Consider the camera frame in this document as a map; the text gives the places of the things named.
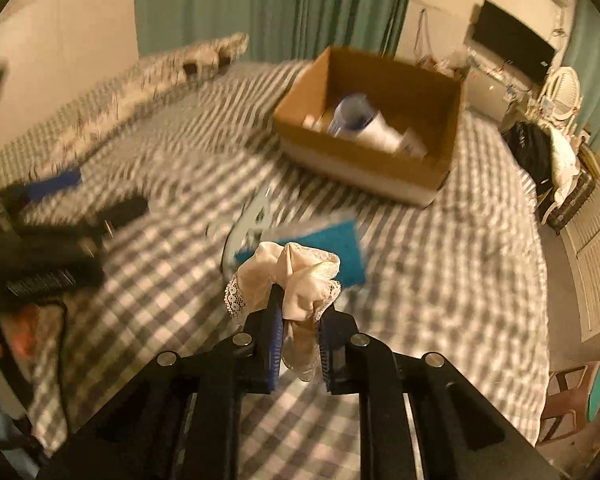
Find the white oval vanity mirror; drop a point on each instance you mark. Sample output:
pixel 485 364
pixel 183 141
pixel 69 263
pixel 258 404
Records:
pixel 560 98

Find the patterned white pillow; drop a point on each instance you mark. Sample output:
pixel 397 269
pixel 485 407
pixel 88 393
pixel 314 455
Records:
pixel 150 80

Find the green curtain left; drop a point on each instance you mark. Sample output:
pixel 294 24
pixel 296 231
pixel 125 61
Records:
pixel 278 30

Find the beige lace cloth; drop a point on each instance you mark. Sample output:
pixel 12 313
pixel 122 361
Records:
pixel 290 299

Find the brown cardboard box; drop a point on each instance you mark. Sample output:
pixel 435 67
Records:
pixel 407 96

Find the white louvered wardrobe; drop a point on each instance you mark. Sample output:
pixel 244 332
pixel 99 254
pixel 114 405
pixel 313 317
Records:
pixel 582 240

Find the grey checkered bed sheet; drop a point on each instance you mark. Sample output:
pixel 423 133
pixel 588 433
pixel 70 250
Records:
pixel 464 276

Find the green curtain right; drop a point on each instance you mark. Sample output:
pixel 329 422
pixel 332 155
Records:
pixel 583 55

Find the blue card pack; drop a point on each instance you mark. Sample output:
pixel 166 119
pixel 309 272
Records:
pixel 337 234

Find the brown stool teal seat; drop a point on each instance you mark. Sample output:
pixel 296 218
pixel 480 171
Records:
pixel 572 402

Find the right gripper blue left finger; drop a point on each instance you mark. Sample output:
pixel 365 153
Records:
pixel 266 327

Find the white blue round bottle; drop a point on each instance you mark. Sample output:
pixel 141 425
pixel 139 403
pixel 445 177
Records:
pixel 354 119

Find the white curved plastic hanger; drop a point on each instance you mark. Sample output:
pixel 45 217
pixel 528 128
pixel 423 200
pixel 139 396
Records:
pixel 255 218

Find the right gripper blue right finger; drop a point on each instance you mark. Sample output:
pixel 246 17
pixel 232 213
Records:
pixel 335 331

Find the green curtain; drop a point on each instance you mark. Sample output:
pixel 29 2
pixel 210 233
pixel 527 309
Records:
pixel 278 30
pixel 583 55

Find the black wall television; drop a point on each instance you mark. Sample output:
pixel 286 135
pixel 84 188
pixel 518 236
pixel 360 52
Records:
pixel 513 42

